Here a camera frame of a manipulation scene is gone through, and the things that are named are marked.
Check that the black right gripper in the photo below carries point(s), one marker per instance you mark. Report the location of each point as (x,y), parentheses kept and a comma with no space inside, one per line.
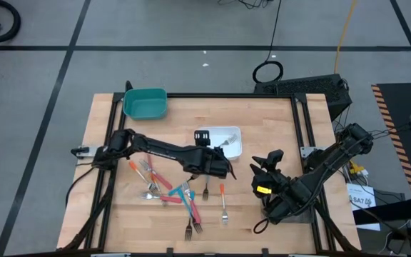
(273,192)

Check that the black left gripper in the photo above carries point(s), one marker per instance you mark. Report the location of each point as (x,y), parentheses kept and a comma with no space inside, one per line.
(210,162)

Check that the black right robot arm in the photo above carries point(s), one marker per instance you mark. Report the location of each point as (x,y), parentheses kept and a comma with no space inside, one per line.
(327,160)

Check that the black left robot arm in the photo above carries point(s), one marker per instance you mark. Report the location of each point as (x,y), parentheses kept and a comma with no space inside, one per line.
(162,148)

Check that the yellow gripper tag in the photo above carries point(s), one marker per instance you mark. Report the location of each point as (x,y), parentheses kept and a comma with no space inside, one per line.
(263,190)

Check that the white plastic bin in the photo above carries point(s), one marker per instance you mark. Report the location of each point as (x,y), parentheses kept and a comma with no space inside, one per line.
(234,150)

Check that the grey translucent plastic bin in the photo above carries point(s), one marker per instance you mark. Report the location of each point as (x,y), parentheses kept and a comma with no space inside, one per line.
(305,218)

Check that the black table edge clamp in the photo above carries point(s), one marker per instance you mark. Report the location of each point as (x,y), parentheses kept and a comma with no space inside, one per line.
(265,252)
(170,251)

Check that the teal plastic bin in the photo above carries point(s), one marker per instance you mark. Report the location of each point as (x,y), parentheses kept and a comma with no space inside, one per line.
(145,107)

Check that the yellow plug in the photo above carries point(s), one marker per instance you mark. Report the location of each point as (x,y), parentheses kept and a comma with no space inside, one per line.
(356,167)

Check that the white paper label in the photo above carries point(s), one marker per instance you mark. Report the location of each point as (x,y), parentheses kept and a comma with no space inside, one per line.
(355,192)

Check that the black floor bar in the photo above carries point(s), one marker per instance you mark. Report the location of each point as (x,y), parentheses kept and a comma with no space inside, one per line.
(398,210)

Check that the black platform with hazard stripes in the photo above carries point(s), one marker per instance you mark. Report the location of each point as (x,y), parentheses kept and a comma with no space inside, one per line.
(398,107)

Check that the black aluminium table frame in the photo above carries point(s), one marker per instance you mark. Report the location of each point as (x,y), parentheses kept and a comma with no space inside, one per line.
(209,95)

